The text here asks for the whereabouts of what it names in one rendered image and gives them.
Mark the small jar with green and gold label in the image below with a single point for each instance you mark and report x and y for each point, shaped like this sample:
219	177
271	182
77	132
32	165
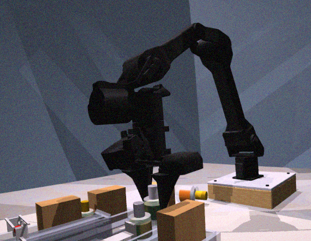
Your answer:
141	218
151	202

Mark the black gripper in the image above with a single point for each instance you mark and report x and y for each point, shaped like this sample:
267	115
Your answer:
171	166

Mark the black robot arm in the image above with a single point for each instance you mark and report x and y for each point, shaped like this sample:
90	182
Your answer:
118	103

